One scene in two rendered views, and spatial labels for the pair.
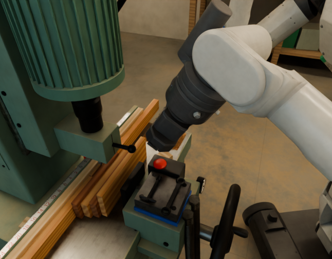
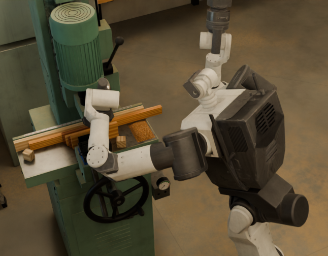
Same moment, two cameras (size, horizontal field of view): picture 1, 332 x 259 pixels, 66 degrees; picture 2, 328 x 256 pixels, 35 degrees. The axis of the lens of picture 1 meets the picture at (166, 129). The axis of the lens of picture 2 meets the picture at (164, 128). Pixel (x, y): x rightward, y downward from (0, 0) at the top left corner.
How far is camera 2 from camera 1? 1.74 m
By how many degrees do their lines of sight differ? 34
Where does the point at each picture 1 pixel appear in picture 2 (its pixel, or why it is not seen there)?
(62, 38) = (65, 67)
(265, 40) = (112, 99)
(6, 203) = (51, 122)
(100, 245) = (60, 157)
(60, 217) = (54, 136)
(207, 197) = not seen: hidden behind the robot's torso
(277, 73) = (89, 110)
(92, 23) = (76, 65)
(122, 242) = (68, 161)
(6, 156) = (54, 97)
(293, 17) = not seen: hidden behind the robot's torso
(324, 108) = (95, 128)
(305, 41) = not seen: outside the picture
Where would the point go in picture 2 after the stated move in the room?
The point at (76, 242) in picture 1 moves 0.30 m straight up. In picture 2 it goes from (54, 150) to (42, 96)
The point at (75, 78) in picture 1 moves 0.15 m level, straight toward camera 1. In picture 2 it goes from (69, 81) to (48, 103)
